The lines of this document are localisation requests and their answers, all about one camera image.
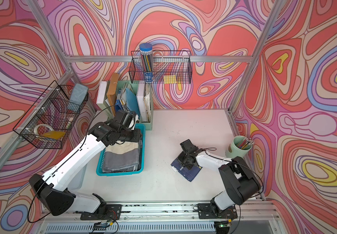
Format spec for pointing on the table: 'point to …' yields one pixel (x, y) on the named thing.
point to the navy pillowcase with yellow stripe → (189, 174)
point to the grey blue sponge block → (78, 93)
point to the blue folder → (132, 102)
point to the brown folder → (112, 96)
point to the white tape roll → (36, 128)
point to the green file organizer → (121, 102)
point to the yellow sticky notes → (170, 79)
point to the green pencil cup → (239, 146)
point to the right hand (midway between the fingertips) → (179, 164)
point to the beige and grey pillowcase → (121, 157)
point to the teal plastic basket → (100, 171)
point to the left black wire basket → (54, 109)
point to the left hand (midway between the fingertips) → (141, 135)
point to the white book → (101, 93)
